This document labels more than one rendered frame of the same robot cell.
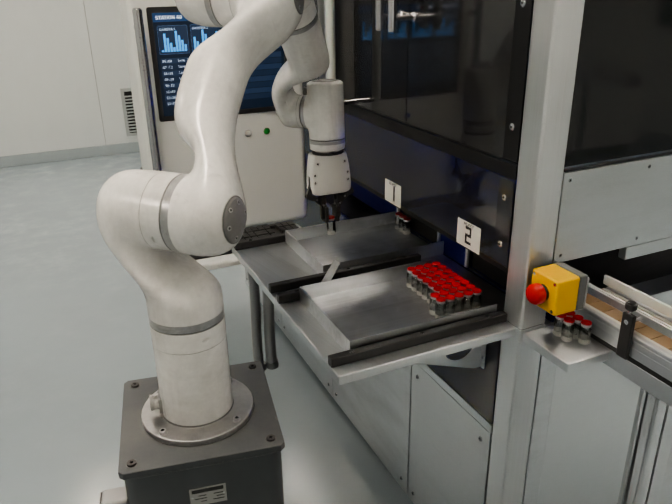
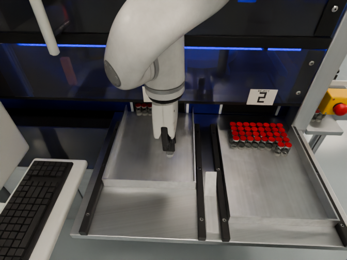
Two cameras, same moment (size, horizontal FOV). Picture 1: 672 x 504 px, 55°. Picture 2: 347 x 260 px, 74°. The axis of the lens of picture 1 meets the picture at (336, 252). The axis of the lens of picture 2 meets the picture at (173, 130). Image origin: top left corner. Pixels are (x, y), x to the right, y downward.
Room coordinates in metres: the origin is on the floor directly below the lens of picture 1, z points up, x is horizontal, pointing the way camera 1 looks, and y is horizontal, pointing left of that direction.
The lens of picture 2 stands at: (1.30, 0.38, 1.45)
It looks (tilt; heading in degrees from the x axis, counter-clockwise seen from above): 43 degrees down; 297
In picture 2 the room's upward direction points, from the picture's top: straight up
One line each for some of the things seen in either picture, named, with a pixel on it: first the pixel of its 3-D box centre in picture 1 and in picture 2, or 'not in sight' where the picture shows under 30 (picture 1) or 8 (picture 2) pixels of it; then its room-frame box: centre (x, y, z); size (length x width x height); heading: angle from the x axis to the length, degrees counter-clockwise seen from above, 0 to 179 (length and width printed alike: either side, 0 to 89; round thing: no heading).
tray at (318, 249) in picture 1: (362, 241); (155, 140); (1.59, -0.07, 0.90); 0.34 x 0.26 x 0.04; 114
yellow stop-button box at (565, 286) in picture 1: (557, 288); (333, 100); (1.10, -0.42, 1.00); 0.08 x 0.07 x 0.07; 114
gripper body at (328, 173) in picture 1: (328, 169); (166, 109); (1.50, 0.01, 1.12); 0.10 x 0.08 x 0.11; 111
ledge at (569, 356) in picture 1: (571, 343); (316, 120); (1.11, -0.46, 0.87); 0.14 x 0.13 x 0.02; 114
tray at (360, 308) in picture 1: (394, 302); (265, 166); (1.25, -0.13, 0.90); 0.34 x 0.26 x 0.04; 114
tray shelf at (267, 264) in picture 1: (368, 281); (206, 164); (1.41, -0.08, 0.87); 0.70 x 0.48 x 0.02; 24
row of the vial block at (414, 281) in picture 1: (429, 291); (259, 143); (1.28, -0.21, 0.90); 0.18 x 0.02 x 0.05; 24
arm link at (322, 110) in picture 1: (324, 109); (159, 48); (1.51, 0.02, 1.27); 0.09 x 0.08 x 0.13; 71
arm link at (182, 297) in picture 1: (161, 245); not in sight; (0.94, 0.27, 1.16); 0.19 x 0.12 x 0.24; 69
